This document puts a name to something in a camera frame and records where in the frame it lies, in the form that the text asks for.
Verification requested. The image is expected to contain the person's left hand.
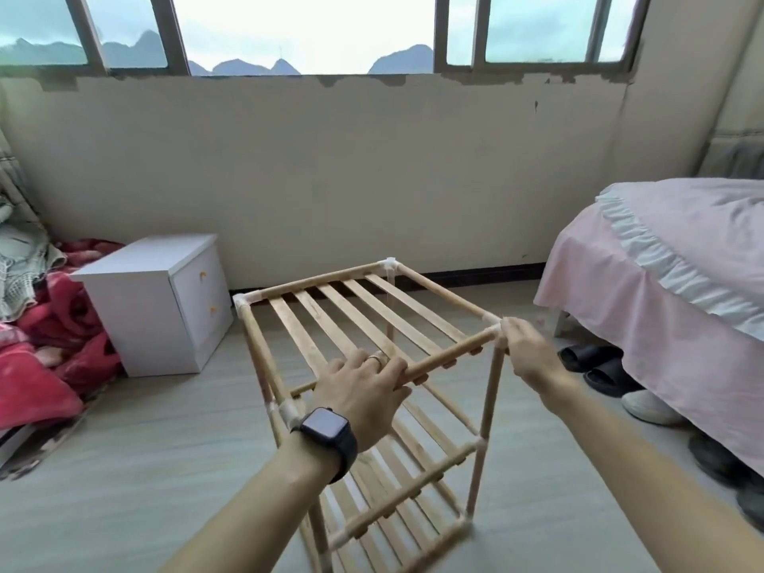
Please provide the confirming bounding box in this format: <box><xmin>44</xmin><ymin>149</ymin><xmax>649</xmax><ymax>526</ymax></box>
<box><xmin>304</xmin><ymin>349</ymin><xmax>413</xmax><ymax>454</ymax></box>

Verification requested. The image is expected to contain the person's right hand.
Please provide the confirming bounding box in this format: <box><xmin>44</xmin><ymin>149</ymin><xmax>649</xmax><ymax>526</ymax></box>
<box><xmin>499</xmin><ymin>316</ymin><xmax>575</xmax><ymax>407</ymax></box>

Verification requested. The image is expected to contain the person's left forearm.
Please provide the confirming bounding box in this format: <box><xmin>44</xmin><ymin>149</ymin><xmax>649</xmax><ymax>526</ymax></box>
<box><xmin>161</xmin><ymin>441</ymin><xmax>341</xmax><ymax>573</ymax></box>

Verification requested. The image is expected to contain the person's right forearm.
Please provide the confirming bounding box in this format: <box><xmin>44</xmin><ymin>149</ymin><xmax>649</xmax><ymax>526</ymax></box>
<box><xmin>543</xmin><ymin>376</ymin><xmax>764</xmax><ymax>573</ymax></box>

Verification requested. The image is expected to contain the white bed leg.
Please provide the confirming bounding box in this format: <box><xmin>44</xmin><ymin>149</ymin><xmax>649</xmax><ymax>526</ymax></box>
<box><xmin>549</xmin><ymin>306</ymin><xmax>575</xmax><ymax>341</ymax></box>

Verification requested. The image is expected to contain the black smartwatch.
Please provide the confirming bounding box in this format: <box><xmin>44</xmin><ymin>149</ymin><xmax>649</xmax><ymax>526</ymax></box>
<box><xmin>292</xmin><ymin>405</ymin><xmax>360</xmax><ymax>482</ymax></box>

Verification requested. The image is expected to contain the white shoe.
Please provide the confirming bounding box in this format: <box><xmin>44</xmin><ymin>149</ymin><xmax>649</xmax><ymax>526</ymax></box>
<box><xmin>621</xmin><ymin>390</ymin><xmax>688</xmax><ymax>427</ymax></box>

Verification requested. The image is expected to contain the pink ruffled bed skirt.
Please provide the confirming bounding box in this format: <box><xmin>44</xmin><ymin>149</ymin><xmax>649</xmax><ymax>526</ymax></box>
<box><xmin>533</xmin><ymin>176</ymin><xmax>764</xmax><ymax>473</ymax></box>

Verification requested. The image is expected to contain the dark shoe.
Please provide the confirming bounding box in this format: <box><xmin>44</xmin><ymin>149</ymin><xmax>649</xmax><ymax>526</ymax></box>
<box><xmin>688</xmin><ymin>429</ymin><xmax>747</xmax><ymax>485</ymax></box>
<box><xmin>736</xmin><ymin>477</ymin><xmax>764</xmax><ymax>532</ymax></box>

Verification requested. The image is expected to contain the white box cabinet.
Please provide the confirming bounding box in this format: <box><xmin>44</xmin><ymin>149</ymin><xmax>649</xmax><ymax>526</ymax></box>
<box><xmin>72</xmin><ymin>235</ymin><xmax>236</xmax><ymax>378</ymax></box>

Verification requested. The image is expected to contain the red fleece blanket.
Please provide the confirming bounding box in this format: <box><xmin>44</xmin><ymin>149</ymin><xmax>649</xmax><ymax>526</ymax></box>
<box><xmin>0</xmin><ymin>238</ymin><xmax>127</xmax><ymax>431</ymax></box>

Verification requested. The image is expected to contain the pale green cloth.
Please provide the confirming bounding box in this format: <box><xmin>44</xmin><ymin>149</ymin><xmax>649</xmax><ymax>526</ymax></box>
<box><xmin>0</xmin><ymin>202</ymin><xmax>55</xmax><ymax>320</ymax></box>

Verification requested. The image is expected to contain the window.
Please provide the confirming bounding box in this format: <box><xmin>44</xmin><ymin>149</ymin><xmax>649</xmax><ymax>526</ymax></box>
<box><xmin>0</xmin><ymin>0</ymin><xmax>652</xmax><ymax>79</ymax></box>

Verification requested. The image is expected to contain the green striped curtain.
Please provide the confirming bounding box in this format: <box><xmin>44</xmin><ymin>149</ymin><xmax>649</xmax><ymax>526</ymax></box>
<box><xmin>0</xmin><ymin>125</ymin><xmax>31</xmax><ymax>228</ymax></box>

